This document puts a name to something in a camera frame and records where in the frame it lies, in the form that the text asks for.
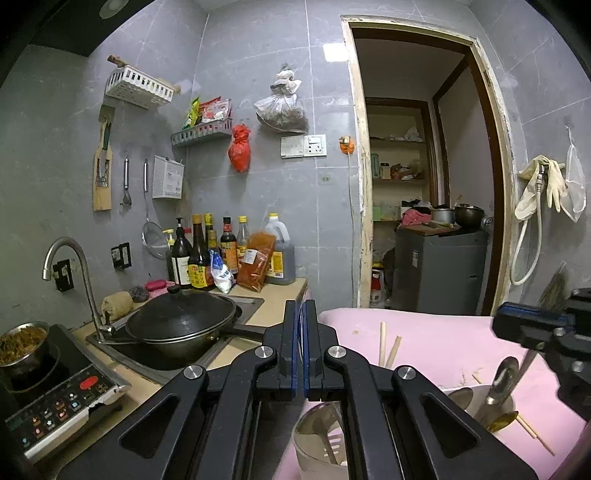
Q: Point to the pink cloth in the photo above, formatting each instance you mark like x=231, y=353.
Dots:
x=415, y=217

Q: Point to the green yellow snack packet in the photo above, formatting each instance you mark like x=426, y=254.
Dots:
x=192, y=115

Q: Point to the induction cooker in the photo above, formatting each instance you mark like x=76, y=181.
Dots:
x=60, y=401

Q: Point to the dark brush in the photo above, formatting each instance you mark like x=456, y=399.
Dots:
x=554, y=288

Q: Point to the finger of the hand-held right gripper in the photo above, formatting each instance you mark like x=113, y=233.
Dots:
x=531, y=311
x=526, y=332

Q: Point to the white wall box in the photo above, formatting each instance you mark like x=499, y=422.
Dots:
x=168, y=177

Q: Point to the green box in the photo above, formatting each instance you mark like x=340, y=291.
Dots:
x=385, y=212

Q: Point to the orange wall hook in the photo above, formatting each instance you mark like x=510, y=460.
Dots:
x=346, y=145

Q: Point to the white mesh bag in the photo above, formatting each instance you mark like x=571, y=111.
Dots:
x=575, y=184

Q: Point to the wooden door frame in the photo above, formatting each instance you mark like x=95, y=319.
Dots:
x=362, y=184

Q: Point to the row of sauce bottles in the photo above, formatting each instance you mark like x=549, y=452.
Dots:
x=198, y=263

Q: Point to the black wok with lid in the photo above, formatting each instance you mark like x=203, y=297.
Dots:
x=184, y=318

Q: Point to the steel cooking pot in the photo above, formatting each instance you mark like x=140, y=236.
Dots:
x=442, y=216

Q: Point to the hanging mesh strainer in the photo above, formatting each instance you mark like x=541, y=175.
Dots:
x=154, y=237

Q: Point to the steel faucet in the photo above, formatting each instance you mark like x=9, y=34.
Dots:
x=87, y=277

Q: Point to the loofah sponge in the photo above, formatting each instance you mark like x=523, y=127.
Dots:
x=116, y=304

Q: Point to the wooden shelf unit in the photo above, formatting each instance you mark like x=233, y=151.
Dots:
x=431, y=152

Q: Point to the white wall basket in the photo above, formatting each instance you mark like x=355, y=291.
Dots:
x=138, y=90

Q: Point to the red plastic bag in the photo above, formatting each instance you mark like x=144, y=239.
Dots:
x=240, y=152

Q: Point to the hanging steel peeler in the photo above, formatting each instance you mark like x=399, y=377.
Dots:
x=126, y=175

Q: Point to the steel sink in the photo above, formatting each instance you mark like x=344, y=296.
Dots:
x=138, y=364

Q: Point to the grey wall shelf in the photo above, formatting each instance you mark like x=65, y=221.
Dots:
x=201, y=134

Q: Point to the black range hood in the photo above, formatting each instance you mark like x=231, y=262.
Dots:
x=92, y=32

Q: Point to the clear plastic bag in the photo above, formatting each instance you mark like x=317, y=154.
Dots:
x=281, y=113

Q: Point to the black wall socket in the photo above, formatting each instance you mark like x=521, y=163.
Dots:
x=121, y=256
x=63, y=276

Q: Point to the steel pot with food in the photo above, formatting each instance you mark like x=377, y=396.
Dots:
x=23, y=346

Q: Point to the large steel spoon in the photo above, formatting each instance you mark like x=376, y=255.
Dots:
x=461, y=399

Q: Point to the white plastic utensil holder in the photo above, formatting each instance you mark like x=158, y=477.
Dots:
x=318, y=454

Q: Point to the white wall socket panel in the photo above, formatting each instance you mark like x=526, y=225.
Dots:
x=302, y=146

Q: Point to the pink scrub brush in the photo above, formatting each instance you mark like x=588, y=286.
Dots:
x=159, y=286

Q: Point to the beige kitchen counter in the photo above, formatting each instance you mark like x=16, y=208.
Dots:
x=277, y=309

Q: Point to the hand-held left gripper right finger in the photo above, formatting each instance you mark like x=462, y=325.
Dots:
x=311, y=350

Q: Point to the cooking oil jug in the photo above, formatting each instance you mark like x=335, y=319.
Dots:
x=284, y=258

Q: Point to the pink tablecloth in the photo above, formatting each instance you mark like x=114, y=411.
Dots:
x=438, y=337

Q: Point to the white blue packet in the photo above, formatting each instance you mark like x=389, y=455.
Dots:
x=222, y=274

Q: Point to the grey cabinet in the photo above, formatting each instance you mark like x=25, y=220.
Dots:
x=438, y=272

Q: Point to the steel wool scrubber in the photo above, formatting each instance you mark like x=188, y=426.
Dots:
x=138, y=294

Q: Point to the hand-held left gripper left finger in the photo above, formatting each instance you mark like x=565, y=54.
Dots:
x=292, y=350

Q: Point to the chili powder bag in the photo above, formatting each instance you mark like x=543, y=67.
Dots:
x=256, y=263

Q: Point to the black cooking pot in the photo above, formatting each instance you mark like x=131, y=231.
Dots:
x=468, y=214

